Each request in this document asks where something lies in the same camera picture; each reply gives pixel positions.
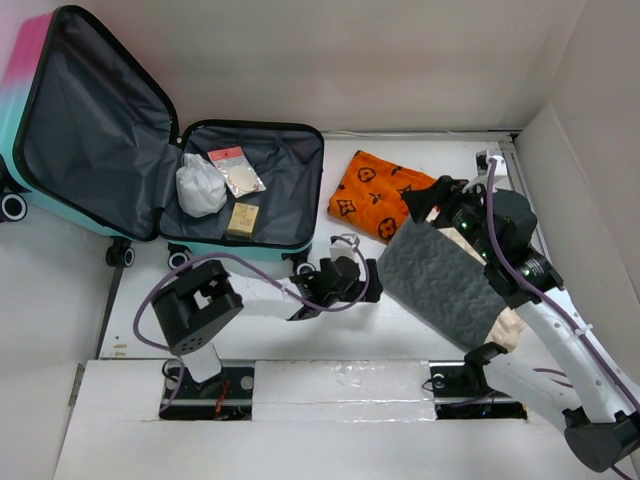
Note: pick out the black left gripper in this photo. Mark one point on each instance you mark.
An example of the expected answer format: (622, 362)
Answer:
(373, 286)

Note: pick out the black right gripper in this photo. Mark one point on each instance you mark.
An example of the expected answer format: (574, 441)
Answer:
(422, 201)

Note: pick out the grey and cream fleece garment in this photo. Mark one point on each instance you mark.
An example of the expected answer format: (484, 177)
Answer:
(438, 278)

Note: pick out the orange patterned towel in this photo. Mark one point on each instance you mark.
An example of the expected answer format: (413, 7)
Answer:
(369, 195)

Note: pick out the small yellow box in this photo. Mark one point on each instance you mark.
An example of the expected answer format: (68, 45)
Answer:
(243, 221)

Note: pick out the makeup puff plastic packet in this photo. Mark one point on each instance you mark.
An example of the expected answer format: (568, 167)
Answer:
(238, 173)

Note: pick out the white plastic bag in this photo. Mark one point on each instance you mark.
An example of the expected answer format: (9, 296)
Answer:
(201, 189)

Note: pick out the pink and teal suitcase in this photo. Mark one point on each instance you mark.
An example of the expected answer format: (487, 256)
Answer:
(88, 135)

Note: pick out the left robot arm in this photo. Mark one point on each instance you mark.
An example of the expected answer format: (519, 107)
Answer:
(192, 309)

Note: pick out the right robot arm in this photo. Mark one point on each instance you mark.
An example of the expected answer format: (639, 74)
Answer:
(598, 412)

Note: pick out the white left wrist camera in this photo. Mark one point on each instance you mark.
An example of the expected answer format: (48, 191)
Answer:
(344, 245)

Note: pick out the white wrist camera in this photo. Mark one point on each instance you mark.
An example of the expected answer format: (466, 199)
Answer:
(344, 245)
(486, 158)

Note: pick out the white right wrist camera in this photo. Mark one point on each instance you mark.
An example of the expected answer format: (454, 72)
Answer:
(486, 158)

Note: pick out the aluminium frame rail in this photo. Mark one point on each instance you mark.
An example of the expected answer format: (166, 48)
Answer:
(435, 153)

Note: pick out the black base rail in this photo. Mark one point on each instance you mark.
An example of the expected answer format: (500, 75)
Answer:
(232, 401)

